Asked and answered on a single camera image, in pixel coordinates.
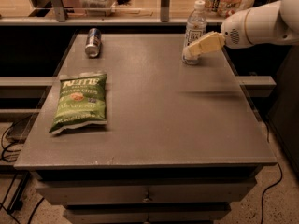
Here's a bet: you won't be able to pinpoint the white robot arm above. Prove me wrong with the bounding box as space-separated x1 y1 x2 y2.
182 0 299 60

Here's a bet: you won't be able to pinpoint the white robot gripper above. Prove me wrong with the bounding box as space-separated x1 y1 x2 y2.
182 9 252 60

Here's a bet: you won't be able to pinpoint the green kettle chips bag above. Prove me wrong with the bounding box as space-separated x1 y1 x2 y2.
50 72 107 134

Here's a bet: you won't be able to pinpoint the silver blue soda can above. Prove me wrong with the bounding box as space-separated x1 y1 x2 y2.
85 28 101 58

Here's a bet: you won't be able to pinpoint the grey metal shelf rail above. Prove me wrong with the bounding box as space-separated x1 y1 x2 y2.
0 0 295 27

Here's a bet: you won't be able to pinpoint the clear plastic storage box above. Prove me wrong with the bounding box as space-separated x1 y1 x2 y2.
79 0 116 17

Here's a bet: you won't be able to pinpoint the black cables on left floor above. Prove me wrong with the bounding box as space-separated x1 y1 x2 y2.
0 115 46 224

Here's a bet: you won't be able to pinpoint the black cable on right floor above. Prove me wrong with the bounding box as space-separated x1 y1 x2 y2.
259 121 284 224

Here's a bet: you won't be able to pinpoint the black metal stand leg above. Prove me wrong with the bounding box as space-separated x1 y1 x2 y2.
7 172 30 214

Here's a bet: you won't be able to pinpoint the grey drawer cabinet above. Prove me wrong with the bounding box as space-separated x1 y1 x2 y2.
16 34 276 224

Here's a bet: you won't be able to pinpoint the clear plastic water bottle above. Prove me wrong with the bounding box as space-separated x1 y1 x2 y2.
181 0 208 66

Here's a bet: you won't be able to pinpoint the round drawer knob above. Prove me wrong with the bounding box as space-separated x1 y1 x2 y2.
142 195 152 203

